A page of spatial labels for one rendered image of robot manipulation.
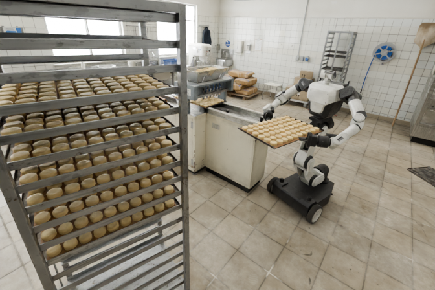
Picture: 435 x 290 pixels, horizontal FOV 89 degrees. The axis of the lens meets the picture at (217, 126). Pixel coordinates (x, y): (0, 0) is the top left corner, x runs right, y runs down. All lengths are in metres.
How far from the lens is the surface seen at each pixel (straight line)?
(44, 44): 0.84
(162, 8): 0.88
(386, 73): 6.14
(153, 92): 0.92
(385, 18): 6.12
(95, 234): 1.23
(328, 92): 2.14
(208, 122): 2.65
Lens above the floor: 1.74
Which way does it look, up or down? 23 degrees down
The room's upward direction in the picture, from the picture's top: 3 degrees clockwise
